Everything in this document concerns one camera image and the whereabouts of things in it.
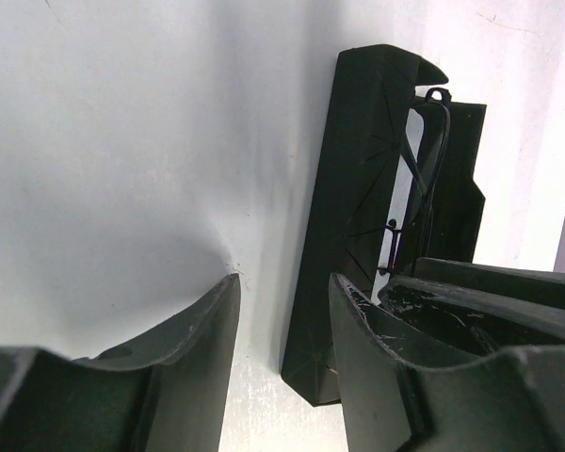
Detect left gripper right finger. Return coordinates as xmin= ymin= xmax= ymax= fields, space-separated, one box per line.
xmin=329 ymin=274 xmax=565 ymax=451

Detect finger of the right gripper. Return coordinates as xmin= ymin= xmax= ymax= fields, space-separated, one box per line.
xmin=414 ymin=258 xmax=565 ymax=297
xmin=378 ymin=277 xmax=565 ymax=356

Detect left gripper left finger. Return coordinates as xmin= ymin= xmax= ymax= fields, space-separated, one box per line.
xmin=0 ymin=274 xmax=241 ymax=451

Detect black glasses case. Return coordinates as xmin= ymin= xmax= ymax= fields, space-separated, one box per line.
xmin=281 ymin=44 xmax=486 ymax=407

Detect thin wire-frame glasses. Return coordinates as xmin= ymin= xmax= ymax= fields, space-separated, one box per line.
xmin=377 ymin=87 xmax=451 ymax=282

